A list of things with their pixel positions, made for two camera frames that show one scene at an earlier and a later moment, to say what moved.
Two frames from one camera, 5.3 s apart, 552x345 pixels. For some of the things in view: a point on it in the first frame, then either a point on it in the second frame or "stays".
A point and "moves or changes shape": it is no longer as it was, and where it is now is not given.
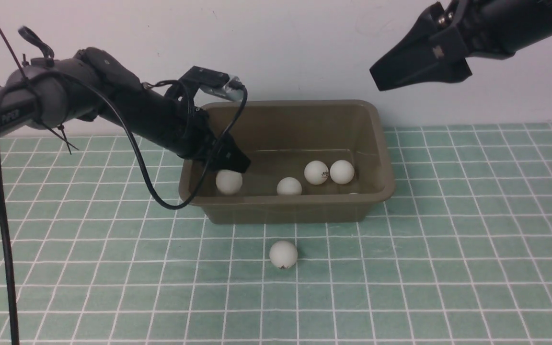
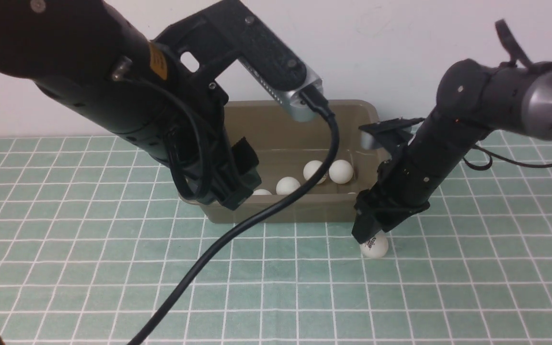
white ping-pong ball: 289,186 stays
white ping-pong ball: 229,182 moves or changes shape
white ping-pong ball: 342,171 stays
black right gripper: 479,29 → 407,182
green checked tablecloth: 480,243 stays
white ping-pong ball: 283,254 → 376,247
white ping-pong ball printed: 316,172 stays
